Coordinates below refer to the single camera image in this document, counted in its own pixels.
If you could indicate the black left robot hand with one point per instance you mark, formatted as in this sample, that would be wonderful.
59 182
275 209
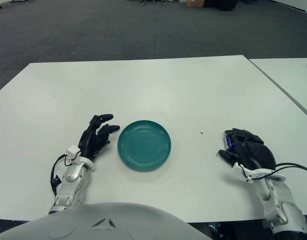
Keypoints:
89 142

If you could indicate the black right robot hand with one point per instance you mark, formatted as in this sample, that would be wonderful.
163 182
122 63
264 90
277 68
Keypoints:
256 155

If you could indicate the blue gum pack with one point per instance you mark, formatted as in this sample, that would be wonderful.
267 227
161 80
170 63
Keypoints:
229 142

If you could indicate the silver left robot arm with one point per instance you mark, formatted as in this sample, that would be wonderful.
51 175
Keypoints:
71 180

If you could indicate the teal ribbed plate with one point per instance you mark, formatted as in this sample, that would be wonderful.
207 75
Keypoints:
144 145

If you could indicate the grey robot torso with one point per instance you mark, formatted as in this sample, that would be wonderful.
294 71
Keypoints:
93 225

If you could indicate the white neighbouring table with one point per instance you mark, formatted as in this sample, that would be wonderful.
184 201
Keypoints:
288 75

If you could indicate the black background furniture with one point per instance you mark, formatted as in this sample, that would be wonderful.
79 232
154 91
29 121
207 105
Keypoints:
219 4

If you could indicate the brown cardboard box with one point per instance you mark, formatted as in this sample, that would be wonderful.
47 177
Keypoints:
194 3

